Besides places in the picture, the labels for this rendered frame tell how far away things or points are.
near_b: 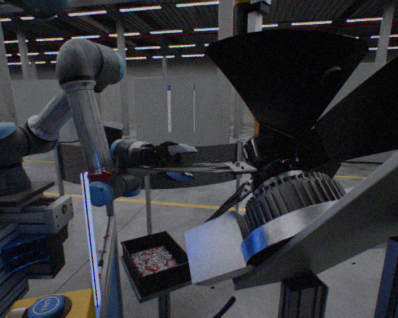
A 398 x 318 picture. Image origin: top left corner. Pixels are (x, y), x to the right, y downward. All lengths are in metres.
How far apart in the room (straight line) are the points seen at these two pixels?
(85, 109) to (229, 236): 0.51
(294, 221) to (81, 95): 0.61
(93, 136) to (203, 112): 5.90
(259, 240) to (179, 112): 6.32
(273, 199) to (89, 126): 0.52
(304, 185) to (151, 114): 6.56
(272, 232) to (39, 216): 0.77
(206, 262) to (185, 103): 6.18
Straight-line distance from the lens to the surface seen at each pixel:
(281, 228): 0.46
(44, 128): 1.06
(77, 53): 0.80
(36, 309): 0.41
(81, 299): 0.41
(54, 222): 0.99
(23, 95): 11.37
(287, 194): 0.52
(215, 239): 0.62
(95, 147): 0.76
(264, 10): 0.61
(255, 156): 0.62
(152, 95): 6.96
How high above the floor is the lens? 1.33
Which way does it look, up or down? 13 degrees down
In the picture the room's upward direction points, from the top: straight up
